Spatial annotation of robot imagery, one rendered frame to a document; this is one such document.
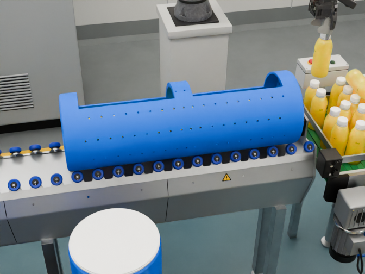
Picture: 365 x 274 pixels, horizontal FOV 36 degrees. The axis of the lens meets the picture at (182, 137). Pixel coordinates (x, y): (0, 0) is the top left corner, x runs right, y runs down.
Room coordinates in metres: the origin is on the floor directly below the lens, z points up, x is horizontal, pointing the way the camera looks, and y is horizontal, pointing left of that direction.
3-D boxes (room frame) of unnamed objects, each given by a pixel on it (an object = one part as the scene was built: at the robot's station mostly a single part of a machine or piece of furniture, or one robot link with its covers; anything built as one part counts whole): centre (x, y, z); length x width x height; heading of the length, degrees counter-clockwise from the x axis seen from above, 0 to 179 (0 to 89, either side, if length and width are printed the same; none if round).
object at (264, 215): (1.90, -0.39, 0.31); 0.06 x 0.06 x 0.63; 12
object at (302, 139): (1.85, -0.47, 0.99); 0.10 x 0.02 x 0.12; 12
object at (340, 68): (2.18, -0.61, 1.05); 0.20 x 0.10 x 0.10; 102
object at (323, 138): (1.87, -0.55, 0.96); 0.40 x 0.01 x 0.03; 12
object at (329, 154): (1.66, -0.56, 0.95); 0.10 x 0.07 x 0.10; 12
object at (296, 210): (2.18, -0.61, 0.50); 0.04 x 0.04 x 1.00; 12
